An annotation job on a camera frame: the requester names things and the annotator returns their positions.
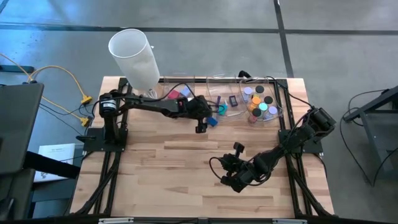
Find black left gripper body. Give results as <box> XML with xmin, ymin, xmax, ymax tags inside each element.
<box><xmin>186</xmin><ymin>95</ymin><xmax>214</xmax><ymax>134</ymax></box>

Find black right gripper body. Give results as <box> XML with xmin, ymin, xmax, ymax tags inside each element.
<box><xmin>219</xmin><ymin>141</ymin><xmax>261</xmax><ymax>194</ymax></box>

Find clear plastic bin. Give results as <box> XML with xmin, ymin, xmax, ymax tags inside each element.
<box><xmin>205</xmin><ymin>75</ymin><xmax>247</xmax><ymax>121</ymax></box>
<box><xmin>238</xmin><ymin>77</ymin><xmax>285</xmax><ymax>126</ymax></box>
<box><xmin>162</xmin><ymin>74</ymin><xmax>197</xmax><ymax>102</ymax></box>

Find black hourglass red sand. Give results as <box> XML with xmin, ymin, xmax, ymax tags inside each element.
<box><xmin>248</xmin><ymin>108</ymin><xmax>262</xmax><ymax>123</ymax></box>

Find orange hourglass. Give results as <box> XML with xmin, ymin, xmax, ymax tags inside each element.
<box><xmin>249</xmin><ymin>95</ymin><xmax>262</xmax><ymax>110</ymax></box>

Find black hourglass yellow-green sand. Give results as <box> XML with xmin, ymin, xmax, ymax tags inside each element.
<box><xmin>252</xmin><ymin>85</ymin><xmax>266</xmax><ymax>99</ymax></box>

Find white lamp shade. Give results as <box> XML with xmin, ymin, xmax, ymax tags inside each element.
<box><xmin>108</xmin><ymin>28</ymin><xmax>167</xmax><ymax>100</ymax></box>

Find black metal stand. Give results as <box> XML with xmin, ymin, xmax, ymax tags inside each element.
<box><xmin>343</xmin><ymin>85</ymin><xmax>398</xmax><ymax>182</ymax></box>

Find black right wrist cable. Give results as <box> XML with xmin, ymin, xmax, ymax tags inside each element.
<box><xmin>208</xmin><ymin>156</ymin><xmax>226</xmax><ymax>182</ymax></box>

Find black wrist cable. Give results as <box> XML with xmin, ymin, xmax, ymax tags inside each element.
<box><xmin>208</xmin><ymin>156</ymin><xmax>226</xmax><ymax>182</ymax></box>
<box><xmin>90</xmin><ymin>81</ymin><xmax>229</xmax><ymax>116</ymax></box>

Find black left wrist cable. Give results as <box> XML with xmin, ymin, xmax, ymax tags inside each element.
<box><xmin>90</xmin><ymin>81</ymin><xmax>229</xmax><ymax>116</ymax></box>

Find silver metal bracket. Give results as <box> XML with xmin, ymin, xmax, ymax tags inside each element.
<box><xmin>98</xmin><ymin>217</ymin><xmax>135</xmax><ymax>224</ymax></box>
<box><xmin>272</xmin><ymin>218</ymin><xmax>308</xmax><ymax>224</ymax></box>

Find black aluminium rig frame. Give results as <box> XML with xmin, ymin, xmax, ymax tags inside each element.
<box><xmin>63</xmin><ymin>77</ymin><xmax>336</xmax><ymax>224</ymax></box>

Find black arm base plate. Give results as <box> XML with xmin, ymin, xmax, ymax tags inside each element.
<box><xmin>279</xmin><ymin>129</ymin><xmax>330</xmax><ymax>155</ymax></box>
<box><xmin>76</xmin><ymin>127</ymin><xmax>129</xmax><ymax>154</ymax></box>

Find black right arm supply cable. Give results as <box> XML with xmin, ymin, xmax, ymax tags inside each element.
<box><xmin>264</xmin><ymin>75</ymin><xmax>315</xmax><ymax>110</ymax></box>

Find black floor cables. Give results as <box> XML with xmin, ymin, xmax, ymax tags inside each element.
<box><xmin>339</xmin><ymin>88</ymin><xmax>398</xmax><ymax>188</ymax></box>

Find yellow extension cable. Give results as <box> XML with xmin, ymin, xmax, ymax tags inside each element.
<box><xmin>0</xmin><ymin>52</ymin><xmax>94</xmax><ymax>128</ymax></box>

